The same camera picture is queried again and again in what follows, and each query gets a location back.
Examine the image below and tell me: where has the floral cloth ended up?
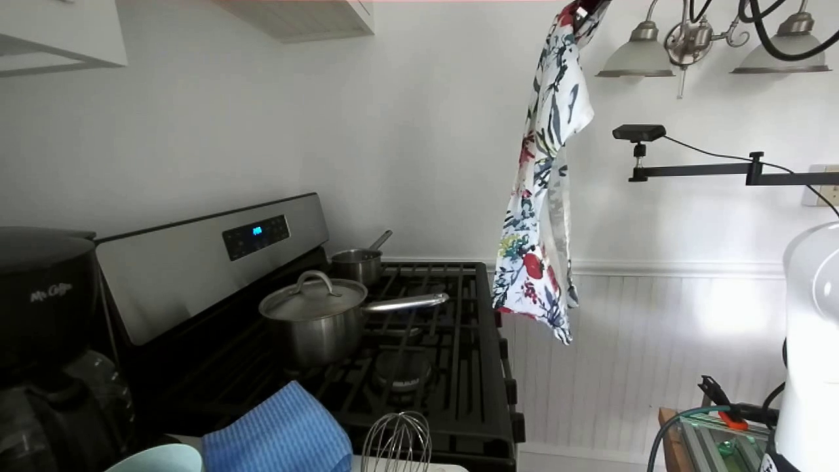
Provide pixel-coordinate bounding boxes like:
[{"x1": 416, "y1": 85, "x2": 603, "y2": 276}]
[{"x1": 490, "y1": 0, "x2": 612, "y2": 350}]

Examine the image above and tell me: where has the blue cloth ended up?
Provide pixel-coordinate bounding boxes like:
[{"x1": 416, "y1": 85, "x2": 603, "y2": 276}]
[{"x1": 199, "y1": 377, "x2": 355, "y2": 472}]

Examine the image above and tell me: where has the black stainless oven range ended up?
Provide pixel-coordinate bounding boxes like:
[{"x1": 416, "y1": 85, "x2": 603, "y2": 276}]
[{"x1": 91, "y1": 191, "x2": 530, "y2": 472}]

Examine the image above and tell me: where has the small steel saucepan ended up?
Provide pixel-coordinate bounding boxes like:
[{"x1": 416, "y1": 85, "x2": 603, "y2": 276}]
[{"x1": 327, "y1": 228, "x2": 396, "y2": 289}]

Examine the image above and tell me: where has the steel pot lid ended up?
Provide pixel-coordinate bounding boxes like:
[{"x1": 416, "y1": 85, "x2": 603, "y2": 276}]
[{"x1": 256, "y1": 270, "x2": 370, "y2": 325}]

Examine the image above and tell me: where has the large steel pot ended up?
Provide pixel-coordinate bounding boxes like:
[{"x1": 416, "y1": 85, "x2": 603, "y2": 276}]
[{"x1": 256, "y1": 270, "x2": 454, "y2": 371}]

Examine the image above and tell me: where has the white tray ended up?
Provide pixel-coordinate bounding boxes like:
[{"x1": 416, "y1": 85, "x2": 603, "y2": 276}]
[{"x1": 351, "y1": 451, "x2": 471, "y2": 472}]

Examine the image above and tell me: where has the white glass lamp shade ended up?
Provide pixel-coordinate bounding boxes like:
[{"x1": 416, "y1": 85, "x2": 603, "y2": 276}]
[
  {"x1": 732, "y1": 0, "x2": 830, "y2": 77},
  {"x1": 594, "y1": 0, "x2": 677, "y2": 81}
]

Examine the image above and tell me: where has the silver lamp fixture stem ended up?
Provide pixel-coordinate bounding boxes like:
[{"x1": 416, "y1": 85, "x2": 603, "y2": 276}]
[{"x1": 660, "y1": 14, "x2": 745, "y2": 100}]

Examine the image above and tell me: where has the black clamp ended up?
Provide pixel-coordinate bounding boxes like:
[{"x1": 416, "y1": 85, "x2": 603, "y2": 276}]
[{"x1": 694, "y1": 372, "x2": 780, "y2": 430}]

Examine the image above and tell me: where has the pale green bowl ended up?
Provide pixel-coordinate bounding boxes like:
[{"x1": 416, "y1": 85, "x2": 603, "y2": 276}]
[{"x1": 105, "y1": 440, "x2": 206, "y2": 472}]

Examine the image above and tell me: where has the green circuit board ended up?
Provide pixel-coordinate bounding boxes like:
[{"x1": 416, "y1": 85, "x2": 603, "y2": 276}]
[{"x1": 679, "y1": 406, "x2": 776, "y2": 472}]

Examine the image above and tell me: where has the black coffee maker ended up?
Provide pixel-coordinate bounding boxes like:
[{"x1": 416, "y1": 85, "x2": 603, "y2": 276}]
[{"x1": 0, "y1": 226, "x2": 138, "y2": 472}]

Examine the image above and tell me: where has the wire whisk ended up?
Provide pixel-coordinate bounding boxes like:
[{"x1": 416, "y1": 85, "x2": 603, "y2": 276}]
[{"x1": 359, "y1": 409, "x2": 437, "y2": 464}]

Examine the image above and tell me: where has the black exterior camera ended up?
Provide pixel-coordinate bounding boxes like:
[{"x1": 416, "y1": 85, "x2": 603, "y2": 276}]
[{"x1": 611, "y1": 124, "x2": 667, "y2": 145}]

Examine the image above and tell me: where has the beige wall cabinet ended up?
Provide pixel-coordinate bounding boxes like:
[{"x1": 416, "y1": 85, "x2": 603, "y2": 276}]
[{"x1": 213, "y1": 0, "x2": 378, "y2": 48}]

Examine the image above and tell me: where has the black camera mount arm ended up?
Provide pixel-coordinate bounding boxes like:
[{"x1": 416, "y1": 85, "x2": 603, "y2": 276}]
[{"x1": 627, "y1": 138, "x2": 839, "y2": 221}]

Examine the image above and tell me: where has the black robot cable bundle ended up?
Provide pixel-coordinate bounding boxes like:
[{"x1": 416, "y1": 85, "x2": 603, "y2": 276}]
[{"x1": 681, "y1": 0, "x2": 839, "y2": 62}]

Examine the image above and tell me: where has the white wall cabinet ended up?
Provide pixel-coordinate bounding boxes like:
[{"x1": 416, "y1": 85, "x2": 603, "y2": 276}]
[{"x1": 0, "y1": 0, "x2": 130, "y2": 78}]

